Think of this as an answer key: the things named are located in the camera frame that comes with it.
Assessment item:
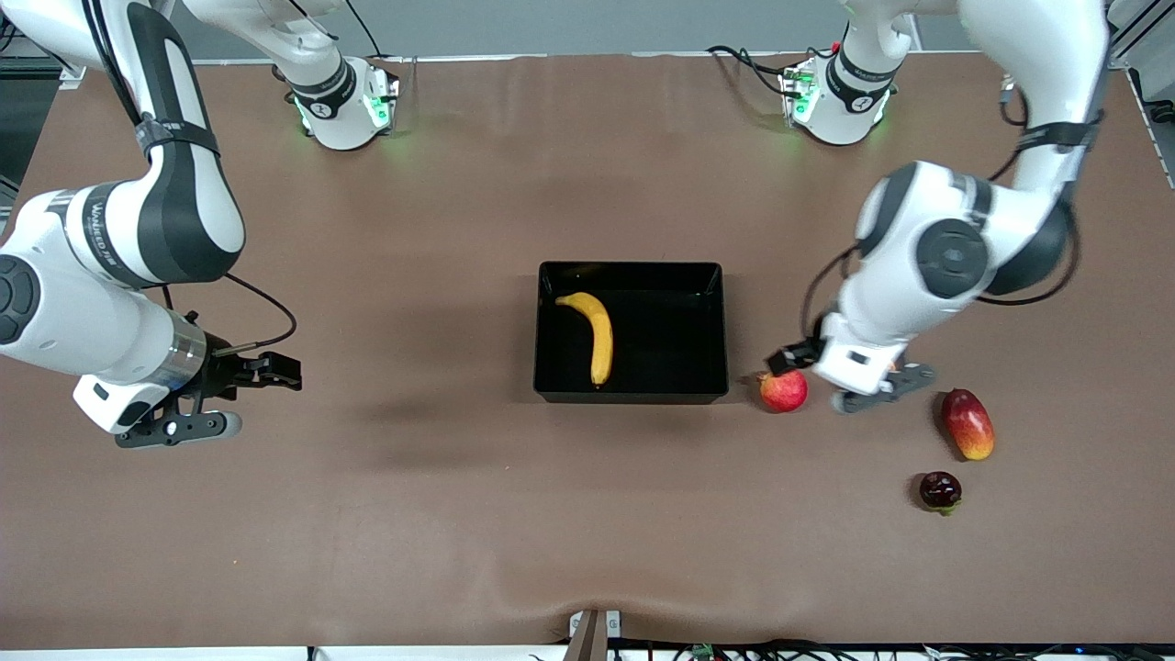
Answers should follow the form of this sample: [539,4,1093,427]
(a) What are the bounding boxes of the black rectangular plastic box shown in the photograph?
[533,261,731,405]

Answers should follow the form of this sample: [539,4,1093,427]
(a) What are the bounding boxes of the yellow banana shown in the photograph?
[554,291,614,388]

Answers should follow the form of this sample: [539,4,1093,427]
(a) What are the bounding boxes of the red yellow mango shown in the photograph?
[941,388,996,462]

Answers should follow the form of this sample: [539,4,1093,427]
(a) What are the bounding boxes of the red yellow apple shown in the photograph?
[756,367,810,414]

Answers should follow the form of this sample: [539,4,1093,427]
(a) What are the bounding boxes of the dark purple mangosteen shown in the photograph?
[919,471,964,516]

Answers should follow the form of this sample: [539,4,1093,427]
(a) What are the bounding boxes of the brown table cover mat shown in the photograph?
[0,50,1175,653]

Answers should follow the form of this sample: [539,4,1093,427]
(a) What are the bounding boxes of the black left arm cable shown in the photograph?
[801,78,1084,341]

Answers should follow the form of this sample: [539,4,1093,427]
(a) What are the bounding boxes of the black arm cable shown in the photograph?
[81,0,298,357]
[801,78,1084,341]

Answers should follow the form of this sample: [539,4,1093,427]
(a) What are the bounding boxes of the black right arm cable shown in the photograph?
[81,0,298,357]

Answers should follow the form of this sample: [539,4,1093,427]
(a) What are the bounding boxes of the black left base cables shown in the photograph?
[705,44,809,97]

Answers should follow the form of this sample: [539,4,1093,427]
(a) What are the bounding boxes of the grey camera mounting pole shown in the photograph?
[565,609,623,661]

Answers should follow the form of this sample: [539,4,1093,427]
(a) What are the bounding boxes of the aluminium frame profile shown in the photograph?
[1106,0,1175,71]

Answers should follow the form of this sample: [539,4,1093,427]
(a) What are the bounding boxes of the black right base cable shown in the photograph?
[344,0,385,58]

